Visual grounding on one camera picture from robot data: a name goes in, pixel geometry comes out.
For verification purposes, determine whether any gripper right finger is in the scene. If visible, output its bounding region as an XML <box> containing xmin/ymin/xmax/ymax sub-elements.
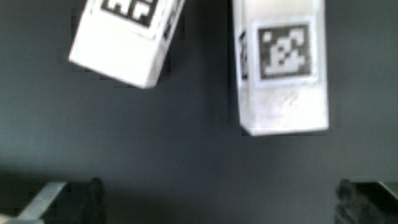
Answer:
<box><xmin>334</xmin><ymin>179</ymin><xmax>398</xmax><ymax>224</ymax></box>

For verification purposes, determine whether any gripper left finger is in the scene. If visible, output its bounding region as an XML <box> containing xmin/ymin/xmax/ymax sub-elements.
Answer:
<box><xmin>0</xmin><ymin>178</ymin><xmax>106</xmax><ymax>224</ymax></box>

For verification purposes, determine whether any white leg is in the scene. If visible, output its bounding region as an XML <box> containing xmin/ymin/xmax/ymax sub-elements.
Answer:
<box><xmin>69</xmin><ymin>0</ymin><xmax>184</xmax><ymax>89</ymax></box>
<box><xmin>231</xmin><ymin>0</ymin><xmax>328</xmax><ymax>136</ymax></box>

